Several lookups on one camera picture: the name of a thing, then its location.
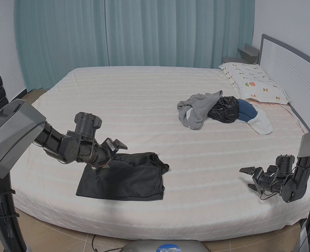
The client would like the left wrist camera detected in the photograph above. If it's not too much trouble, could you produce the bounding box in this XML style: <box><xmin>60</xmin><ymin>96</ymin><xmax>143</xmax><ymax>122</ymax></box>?
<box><xmin>106</xmin><ymin>138</ymin><xmax>118</xmax><ymax>154</ymax></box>

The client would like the blue-green curtain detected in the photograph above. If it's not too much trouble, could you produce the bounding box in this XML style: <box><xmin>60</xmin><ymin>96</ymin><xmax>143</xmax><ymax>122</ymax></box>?
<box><xmin>105</xmin><ymin>0</ymin><xmax>255</xmax><ymax>69</ymax></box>
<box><xmin>14</xmin><ymin>0</ymin><xmax>111</xmax><ymax>91</ymax></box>

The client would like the black T-shirt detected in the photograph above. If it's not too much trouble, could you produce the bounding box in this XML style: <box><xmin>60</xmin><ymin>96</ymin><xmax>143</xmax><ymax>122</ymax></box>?
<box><xmin>76</xmin><ymin>152</ymin><xmax>170</xmax><ymax>201</ymax></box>

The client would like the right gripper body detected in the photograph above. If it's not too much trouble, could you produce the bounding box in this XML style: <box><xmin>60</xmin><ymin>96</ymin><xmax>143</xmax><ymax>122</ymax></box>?
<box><xmin>253</xmin><ymin>168</ymin><xmax>276</xmax><ymax>194</ymax></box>

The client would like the dark blue garment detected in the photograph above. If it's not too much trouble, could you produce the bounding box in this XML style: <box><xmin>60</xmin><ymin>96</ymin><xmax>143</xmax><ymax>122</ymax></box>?
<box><xmin>236</xmin><ymin>99</ymin><xmax>259</xmax><ymax>123</ymax></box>

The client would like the grey bedside table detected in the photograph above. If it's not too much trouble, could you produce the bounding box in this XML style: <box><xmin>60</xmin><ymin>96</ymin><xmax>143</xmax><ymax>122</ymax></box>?
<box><xmin>222</xmin><ymin>44</ymin><xmax>260</xmax><ymax>65</ymax></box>

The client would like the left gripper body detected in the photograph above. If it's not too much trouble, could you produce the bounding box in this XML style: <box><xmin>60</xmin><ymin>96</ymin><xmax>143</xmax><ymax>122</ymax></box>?
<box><xmin>91</xmin><ymin>143</ymin><xmax>113</xmax><ymax>170</ymax></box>

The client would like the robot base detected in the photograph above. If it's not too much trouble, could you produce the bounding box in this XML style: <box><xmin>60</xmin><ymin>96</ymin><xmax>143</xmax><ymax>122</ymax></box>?
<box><xmin>119</xmin><ymin>240</ymin><xmax>208</xmax><ymax>252</ymax></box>

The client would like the bed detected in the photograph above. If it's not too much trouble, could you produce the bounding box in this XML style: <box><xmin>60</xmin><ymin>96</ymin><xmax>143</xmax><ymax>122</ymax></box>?
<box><xmin>9</xmin><ymin>34</ymin><xmax>310</xmax><ymax>241</ymax></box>

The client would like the grey garment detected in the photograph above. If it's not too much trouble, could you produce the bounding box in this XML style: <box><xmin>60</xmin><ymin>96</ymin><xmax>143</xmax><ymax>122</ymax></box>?
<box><xmin>177</xmin><ymin>90</ymin><xmax>224</xmax><ymax>130</ymax></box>

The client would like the white printed pillow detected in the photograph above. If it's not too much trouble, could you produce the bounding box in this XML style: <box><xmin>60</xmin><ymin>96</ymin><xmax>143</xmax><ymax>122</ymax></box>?
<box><xmin>218</xmin><ymin>62</ymin><xmax>290</xmax><ymax>105</ymax></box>

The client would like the shiny black garment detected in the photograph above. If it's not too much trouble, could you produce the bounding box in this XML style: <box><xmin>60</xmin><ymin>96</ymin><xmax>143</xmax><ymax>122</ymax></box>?
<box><xmin>207</xmin><ymin>96</ymin><xmax>240</xmax><ymax>124</ymax></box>

